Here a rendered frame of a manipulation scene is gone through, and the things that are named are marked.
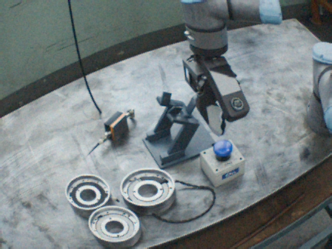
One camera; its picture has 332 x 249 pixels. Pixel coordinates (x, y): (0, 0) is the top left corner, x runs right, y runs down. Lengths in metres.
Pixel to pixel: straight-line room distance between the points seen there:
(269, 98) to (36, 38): 1.58
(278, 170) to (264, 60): 0.41
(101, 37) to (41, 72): 0.38
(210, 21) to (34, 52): 1.86
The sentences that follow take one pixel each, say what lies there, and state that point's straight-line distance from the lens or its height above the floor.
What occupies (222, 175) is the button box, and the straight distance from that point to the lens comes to 1.14.
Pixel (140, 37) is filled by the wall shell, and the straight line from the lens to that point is 2.91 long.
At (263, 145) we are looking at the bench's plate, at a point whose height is 0.80.
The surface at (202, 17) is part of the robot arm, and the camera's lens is 0.93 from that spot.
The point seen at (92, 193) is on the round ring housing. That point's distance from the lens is 1.16.
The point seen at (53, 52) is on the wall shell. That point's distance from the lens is 2.76.
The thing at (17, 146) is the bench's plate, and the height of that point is 0.80.
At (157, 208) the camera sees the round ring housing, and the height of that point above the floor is 0.83.
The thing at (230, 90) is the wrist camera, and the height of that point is 1.05.
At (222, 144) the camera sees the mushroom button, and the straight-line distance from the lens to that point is 1.14.
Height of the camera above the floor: 1.66
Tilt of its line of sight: 41 degrees down
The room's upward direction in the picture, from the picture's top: 8 degrees counter-clockwise
